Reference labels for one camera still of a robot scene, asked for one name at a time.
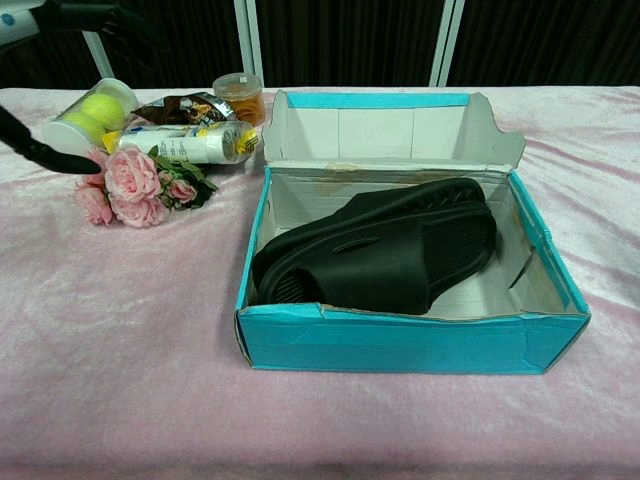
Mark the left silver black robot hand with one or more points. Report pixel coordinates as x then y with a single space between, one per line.
60 162

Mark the black shoe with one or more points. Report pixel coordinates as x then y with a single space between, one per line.
370 265
450 192

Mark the blue cardboard shoe box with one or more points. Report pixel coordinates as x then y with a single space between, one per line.
400 345

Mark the clear plastic tennis ball tube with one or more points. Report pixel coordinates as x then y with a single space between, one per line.
60 132

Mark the yellow tennis ball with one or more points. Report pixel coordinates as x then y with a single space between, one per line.
82 127
102 109

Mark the pink artificial rose bouquet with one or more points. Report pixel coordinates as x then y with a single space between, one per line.
132 175

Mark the black pleated curtain panel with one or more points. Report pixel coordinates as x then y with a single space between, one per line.
550 40
175 50
45 65
345 40

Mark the white yellow snack package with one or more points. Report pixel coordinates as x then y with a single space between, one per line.
185 142

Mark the brown foil snack bag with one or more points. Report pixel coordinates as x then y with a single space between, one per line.
185 107

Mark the pink velvet tablecloth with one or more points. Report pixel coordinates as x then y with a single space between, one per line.
150 325

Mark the orange lidded plastic jar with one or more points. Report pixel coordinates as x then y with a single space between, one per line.
240 95

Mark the white metal frame post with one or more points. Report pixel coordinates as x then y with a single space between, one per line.
447 40
249 40
91 50

